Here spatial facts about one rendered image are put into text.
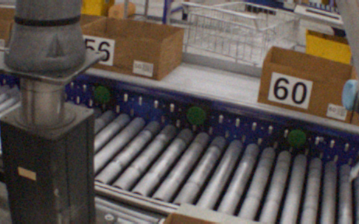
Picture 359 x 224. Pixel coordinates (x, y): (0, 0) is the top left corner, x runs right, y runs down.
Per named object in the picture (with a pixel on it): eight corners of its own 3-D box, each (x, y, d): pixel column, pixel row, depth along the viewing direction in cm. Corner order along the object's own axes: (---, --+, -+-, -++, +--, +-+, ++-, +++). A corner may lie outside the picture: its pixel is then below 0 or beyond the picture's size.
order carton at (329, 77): (255, 103, 169) (262, 61, 162) (265, 81, 195) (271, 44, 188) (349, 126, 159) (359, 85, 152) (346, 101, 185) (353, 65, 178)
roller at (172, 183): (147, 211, 131) (148, 197, 129) (197, 141, 177) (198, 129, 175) (163, 215, 129) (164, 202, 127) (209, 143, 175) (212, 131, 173)
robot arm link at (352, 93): (358, 87, 110) (390, 92, 112) (342, 74, 121) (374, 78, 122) (351, 119, 114) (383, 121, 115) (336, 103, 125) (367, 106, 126)
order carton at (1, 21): (-40, 45, 209) (-40, 15, 202) (-8, 33, 235) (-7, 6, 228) (8, 54, 199) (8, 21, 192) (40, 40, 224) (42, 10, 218)
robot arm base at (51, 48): (61, 77, 80) (65, 26, 76) (-13, 63, 83) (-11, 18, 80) (99, 52, 98) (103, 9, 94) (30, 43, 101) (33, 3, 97)
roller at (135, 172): (120, 187, 131) (124, 201, 132) (177, 122, 177) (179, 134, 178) (106, 187, 132) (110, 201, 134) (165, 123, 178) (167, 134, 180)
